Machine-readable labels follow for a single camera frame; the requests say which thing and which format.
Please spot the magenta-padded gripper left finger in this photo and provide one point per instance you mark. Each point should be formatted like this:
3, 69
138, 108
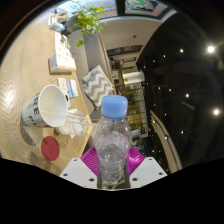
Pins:
77, 173

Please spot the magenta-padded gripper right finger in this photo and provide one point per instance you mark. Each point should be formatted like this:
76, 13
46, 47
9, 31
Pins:
147, 171

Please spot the clear blue-capped water bottle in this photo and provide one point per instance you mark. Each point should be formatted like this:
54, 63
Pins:
112, 143

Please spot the flat round red coaster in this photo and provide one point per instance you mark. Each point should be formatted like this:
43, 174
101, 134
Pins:
50, 148

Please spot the glass shelf unit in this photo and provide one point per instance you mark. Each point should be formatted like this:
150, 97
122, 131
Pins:
135, 100

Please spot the white printed mug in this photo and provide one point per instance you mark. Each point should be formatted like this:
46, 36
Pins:
46, 106

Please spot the small white blue card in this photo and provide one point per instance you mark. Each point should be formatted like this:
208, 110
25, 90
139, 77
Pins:
71, 87

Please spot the grey white chevron cushion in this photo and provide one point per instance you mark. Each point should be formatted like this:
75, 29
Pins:
98, 85

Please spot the grey upholstered bench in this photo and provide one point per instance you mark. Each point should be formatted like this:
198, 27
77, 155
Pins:
87, 55

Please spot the white standing menu card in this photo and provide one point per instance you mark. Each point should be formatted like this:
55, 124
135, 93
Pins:
64, 53

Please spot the round ceiling spot lights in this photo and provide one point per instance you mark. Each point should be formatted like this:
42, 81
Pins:
210, 49

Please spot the green leafy potted plant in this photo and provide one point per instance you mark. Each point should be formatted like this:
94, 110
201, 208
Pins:
87, 20

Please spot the blue white tissue box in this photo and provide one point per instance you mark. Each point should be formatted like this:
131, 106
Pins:
57, 18

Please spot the curved beige wooden rail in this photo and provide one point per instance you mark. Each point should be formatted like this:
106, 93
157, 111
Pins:
166, 140

